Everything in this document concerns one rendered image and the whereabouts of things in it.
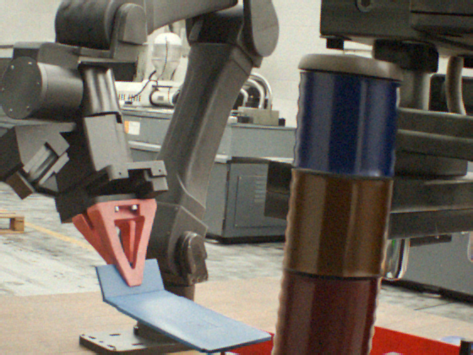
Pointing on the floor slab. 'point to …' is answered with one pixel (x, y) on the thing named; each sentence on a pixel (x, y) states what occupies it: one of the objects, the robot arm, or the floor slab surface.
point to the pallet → (13, 222)
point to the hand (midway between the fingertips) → (130, 277)
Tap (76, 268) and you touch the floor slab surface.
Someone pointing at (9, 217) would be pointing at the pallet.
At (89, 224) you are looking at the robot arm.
